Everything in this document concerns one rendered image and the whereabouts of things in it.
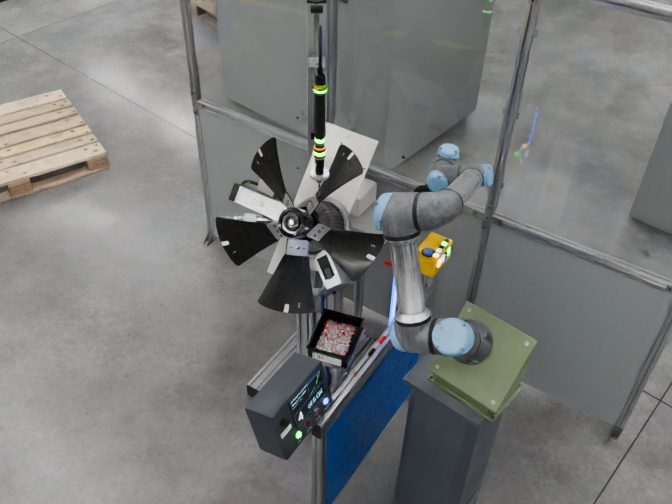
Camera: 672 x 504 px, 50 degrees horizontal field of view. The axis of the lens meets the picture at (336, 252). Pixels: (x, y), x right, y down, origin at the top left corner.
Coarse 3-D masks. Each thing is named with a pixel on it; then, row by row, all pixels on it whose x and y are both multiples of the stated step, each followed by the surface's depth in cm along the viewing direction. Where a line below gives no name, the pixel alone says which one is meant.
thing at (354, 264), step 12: (336, 228) 281; (324, 240) 275; (336, 240) 275; (348, 240) 275; (360, 240) 275; (372, 240) 274; (384, 240) 273; (336, 252) 272; (348, 252) 272; (360, 252) 271; (372, 252) 271; (348, 264) 269; (360, 264) 269; (348, 276) 267; (360, 276) 267
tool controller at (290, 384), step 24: (288, 360) 227; (312, 360) 225; (288, 384) 218; (312, 384) 222; (264, 408) 212; (288, 408) 214; (312, 408) 224; (264, 432) 215; (288, 432) 216; (288, 456) 218
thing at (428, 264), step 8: (432, 232) 298; (424, 240) 295; (432, 240) 295; (440, 240) 295; (424, 248) 291; (432, 248) 291; (448, 248) 294; (424, 256) 287; (432, 256) 287; (440, 256) 288; (448, 256) 298; (424, 264) 289; (432, 264) 287; (424, 272) 292; (432, 272) 289
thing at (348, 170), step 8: (336, 160) 282; (344, 160) 276; (352, 160) 273; (336, 168) 279; (344, 168) 274; (352, 168) 271; (360, 168) 268; (336, 176) 275; (344, 176) 272; (352, 176) 269; (328, 184) 277; (336, 184) 273; (344, 184) 270; (320, 192) 280; (328, 192) 274; (320, 200) 276
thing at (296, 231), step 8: (288, 208) 278; (296, 208) 277; (304, 208) 288; (280, 216) 280; (288, 216) 279; (296, 216) 277; (304, 216) 276; (312, 216) 286; (280, 224) 280; (288, 224) 279; (296, 224) 277; (304, 224) 276; (312, 224) 281; (288, 232) 279; (296, 232) 277; (304, 232) 278; (312, 240) 287
